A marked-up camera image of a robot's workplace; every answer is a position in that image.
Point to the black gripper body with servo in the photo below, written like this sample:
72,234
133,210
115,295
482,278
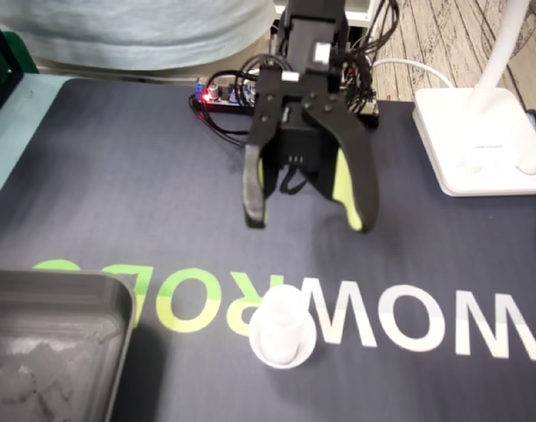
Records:
301,145

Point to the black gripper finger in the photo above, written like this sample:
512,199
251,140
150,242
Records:
360,176

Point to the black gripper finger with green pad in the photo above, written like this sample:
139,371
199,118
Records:
252,189

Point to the white plastic tube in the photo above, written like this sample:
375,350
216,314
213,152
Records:
285,307

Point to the blue circuit board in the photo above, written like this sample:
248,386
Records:
219,94

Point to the white desk lamp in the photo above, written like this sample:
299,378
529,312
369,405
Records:
470,140

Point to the dark mat with WOWROBO print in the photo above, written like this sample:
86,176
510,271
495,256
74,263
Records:
118,198

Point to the white furniture panel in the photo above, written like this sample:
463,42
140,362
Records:
360,11

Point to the person in teal shirt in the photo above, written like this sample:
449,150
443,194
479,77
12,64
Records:
140,31

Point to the black plastic tray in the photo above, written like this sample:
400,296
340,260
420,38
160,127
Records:
52,351

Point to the green object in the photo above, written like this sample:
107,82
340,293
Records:
27,57

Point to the black frame structure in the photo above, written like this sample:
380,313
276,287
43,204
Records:
0,96

